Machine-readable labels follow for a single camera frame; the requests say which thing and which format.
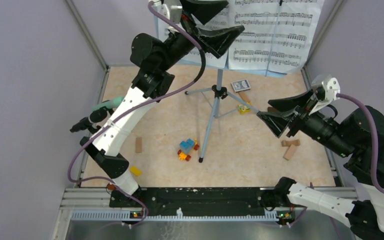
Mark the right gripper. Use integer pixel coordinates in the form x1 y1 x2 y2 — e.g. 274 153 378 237
255 86 354 157

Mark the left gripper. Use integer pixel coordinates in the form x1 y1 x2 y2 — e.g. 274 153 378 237
157 0 244 71

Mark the blue music stand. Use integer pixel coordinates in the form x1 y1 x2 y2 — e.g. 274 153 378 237
152 0 325 164

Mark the sheet music page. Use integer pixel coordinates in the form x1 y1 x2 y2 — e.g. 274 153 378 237
227 0 324 74
152 0 234 69

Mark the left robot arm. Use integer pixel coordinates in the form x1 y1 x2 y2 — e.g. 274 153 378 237
82 0 245 207

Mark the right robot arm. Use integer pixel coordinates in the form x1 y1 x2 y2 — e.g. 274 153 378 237
257 90 384 240

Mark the dark brown block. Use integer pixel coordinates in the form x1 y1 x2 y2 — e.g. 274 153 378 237
267 106 280 113

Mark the wooden block upper right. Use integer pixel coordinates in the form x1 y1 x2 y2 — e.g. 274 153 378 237
281 139 301 147

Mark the yellow printed toy block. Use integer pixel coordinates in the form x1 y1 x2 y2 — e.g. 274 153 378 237
237 104 251 115

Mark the wooden block lower right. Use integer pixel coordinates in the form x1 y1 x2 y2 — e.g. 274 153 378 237
283 144 298 161

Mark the playing card box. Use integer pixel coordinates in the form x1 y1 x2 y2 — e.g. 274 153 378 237
231 79 251 93

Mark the toy block car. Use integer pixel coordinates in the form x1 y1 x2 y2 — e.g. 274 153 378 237
177 138 200 162

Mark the mint green microphone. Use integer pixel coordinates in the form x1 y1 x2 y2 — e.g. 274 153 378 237
91 95 125 111

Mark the wooden block left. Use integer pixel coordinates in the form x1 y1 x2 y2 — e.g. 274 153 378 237
135 137 143 154

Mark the black microphone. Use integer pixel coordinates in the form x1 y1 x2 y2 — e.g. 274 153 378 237
69 107 108 134

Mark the yellow toy brick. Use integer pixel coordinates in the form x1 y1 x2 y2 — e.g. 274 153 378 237
129 166 142 177

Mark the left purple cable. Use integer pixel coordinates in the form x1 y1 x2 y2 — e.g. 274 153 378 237
67 0 207 229

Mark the purple cable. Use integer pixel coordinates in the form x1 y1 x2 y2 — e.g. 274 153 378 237
67 0 207 229
336 93 384 210

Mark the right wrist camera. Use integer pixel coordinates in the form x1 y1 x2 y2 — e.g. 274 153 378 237
309 74 341 115

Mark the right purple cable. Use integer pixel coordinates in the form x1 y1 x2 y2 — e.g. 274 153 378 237
336 93 384 210

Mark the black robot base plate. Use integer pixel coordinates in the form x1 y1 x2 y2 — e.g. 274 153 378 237
109 187 302 226

